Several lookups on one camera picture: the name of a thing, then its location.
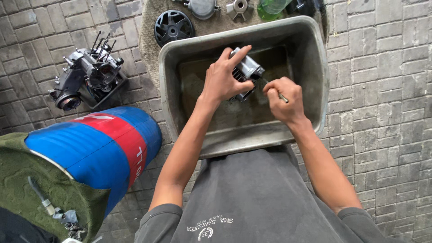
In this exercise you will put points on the grey metal engine cover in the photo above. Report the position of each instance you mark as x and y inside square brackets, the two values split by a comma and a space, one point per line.
[201, 7]

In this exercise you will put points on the grey metal engine cylinder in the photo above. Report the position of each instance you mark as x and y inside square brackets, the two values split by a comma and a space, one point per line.
[248, 72]

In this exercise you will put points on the grey metal wash tub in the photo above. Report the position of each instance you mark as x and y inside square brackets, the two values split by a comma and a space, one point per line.
[243, 135]

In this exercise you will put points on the green carpet cloth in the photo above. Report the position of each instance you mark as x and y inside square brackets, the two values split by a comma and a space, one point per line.
[40, 185]

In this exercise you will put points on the thin metal brush tool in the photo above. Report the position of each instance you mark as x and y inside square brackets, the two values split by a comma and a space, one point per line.
[281, 97]

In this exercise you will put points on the pile of small metal parts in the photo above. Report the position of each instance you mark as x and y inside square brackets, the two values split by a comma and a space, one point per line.
[71, 224]

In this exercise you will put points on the beige carpet mat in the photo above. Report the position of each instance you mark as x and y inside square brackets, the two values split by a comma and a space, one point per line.
[202, 30]

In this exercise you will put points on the green plastic bottle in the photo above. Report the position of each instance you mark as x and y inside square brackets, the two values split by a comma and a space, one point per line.
[271, 8]

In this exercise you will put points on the person's dark grey shirt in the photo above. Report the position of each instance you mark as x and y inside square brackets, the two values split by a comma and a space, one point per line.
[256, 202]

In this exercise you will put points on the grey motorcycle engine block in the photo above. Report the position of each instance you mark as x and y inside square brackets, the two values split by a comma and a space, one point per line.
[86, 79]

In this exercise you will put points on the blue and red oil drum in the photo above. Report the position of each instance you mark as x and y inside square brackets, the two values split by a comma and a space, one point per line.
[101, 148]

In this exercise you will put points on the person's left hand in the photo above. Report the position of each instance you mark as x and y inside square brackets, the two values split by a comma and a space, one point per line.
[221, 81]

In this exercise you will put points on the person's right fingers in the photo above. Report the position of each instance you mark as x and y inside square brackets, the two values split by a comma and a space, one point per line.
[275, 88]

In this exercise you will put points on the person's right hand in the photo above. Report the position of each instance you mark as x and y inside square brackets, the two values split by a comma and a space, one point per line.
[283, 101]

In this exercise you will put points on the silver metal pulley part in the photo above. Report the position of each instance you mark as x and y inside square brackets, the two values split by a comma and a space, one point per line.
[239, 9]

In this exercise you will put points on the black engine part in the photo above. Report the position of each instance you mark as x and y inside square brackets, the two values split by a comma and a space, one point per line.
[300, 6]

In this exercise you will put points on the black plastic fan cover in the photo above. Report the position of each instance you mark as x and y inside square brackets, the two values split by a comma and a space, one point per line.
[173, 28]

